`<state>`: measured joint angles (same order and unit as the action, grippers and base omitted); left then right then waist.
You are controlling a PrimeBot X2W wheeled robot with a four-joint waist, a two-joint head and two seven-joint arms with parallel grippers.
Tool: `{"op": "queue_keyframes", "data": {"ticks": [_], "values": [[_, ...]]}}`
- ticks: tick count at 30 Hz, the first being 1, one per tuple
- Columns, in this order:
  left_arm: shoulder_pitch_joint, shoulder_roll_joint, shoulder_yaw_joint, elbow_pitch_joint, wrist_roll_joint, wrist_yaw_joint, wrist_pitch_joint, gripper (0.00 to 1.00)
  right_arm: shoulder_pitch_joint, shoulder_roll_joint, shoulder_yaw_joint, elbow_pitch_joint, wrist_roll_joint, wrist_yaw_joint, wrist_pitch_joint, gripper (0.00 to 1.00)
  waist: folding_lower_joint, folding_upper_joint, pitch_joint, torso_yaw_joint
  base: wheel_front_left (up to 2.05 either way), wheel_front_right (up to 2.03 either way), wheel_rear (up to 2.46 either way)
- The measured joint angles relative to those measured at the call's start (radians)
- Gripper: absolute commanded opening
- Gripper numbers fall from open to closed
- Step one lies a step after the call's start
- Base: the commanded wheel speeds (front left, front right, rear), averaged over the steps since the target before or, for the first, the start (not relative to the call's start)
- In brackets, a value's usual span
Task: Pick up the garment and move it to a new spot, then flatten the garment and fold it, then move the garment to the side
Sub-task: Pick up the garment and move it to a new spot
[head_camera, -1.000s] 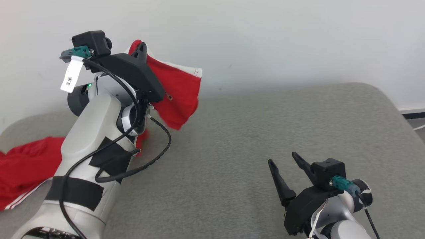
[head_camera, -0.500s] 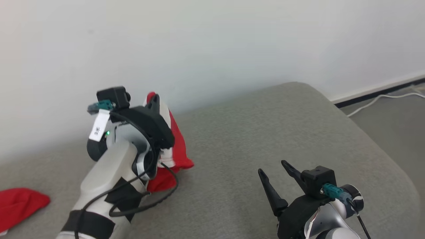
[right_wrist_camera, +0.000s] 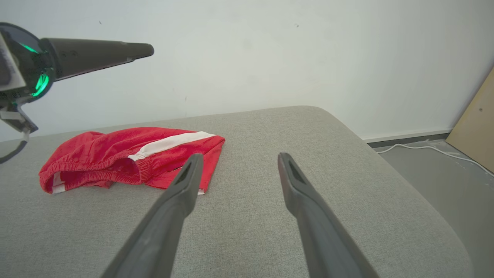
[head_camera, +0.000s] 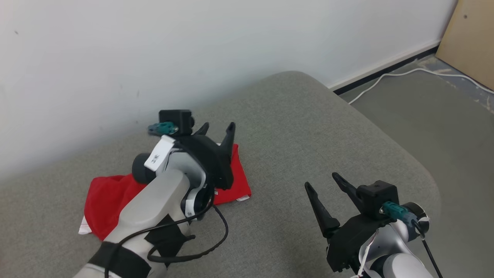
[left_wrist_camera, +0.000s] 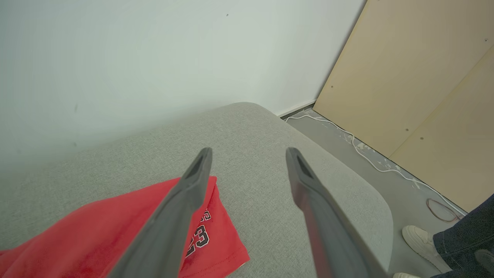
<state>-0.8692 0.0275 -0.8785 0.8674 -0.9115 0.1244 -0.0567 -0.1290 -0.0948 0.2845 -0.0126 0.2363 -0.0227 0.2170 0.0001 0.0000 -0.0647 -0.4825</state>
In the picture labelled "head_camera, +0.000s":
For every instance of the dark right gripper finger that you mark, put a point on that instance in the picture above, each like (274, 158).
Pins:
(322, 214)
(349, 190)

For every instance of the teal left camera connector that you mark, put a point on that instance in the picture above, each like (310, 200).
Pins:
(164, 127)

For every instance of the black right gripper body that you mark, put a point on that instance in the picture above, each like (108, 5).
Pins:
(355, 239)

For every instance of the tan wooden board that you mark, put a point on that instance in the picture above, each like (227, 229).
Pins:
(471, 38)

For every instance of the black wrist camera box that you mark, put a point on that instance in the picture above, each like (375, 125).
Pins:
(175, 117)
(376, 197)

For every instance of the teal camera connector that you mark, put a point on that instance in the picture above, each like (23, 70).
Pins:
(397, 212)
(164, 127)

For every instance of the white paper tag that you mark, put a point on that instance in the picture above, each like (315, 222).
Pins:
(158, 154)

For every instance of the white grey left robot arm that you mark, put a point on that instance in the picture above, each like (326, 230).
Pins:
(154, 200)

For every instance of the red basketball shorts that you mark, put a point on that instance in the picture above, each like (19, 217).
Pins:
(108, 197)

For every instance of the black wall baseboard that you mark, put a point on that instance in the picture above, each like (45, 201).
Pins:
(366, 79)

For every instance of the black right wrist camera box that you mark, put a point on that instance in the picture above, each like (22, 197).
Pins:
(376, 197)

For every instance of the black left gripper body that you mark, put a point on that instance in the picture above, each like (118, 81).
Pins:
(210, 158)

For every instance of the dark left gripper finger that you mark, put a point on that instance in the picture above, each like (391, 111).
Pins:
(229, 139)
(203, 129)

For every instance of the teal right camera connector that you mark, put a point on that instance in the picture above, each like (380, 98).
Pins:
(397, 212)

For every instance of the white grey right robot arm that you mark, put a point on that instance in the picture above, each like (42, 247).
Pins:
(401, 266)

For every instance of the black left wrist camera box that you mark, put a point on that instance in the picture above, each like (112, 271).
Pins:
(175, 117)

